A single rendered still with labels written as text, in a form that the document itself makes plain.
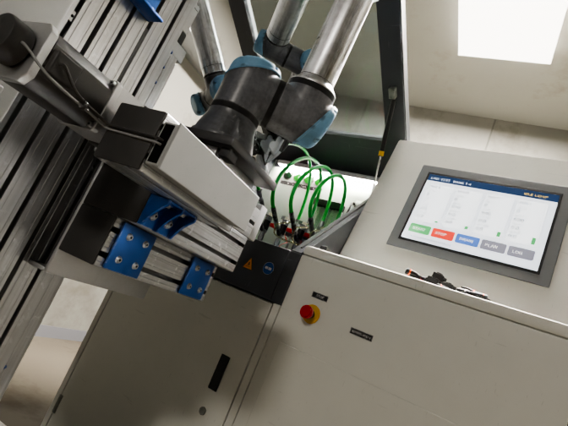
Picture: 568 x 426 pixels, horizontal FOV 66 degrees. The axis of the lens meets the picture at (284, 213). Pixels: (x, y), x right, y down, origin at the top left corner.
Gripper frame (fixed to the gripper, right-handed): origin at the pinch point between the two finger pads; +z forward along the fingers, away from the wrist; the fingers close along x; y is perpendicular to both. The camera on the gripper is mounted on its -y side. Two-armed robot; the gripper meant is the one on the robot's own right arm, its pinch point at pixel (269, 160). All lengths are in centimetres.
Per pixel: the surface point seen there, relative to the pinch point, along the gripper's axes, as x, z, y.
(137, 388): -14, 82, -3
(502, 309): 77, 24, -3
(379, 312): 50, 34, -3
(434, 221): 48, -2, -31
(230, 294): 5.0, 44.4, -3.0
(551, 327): 86, 24, -3
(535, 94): 36, -185, -221
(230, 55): -199, -147, -133
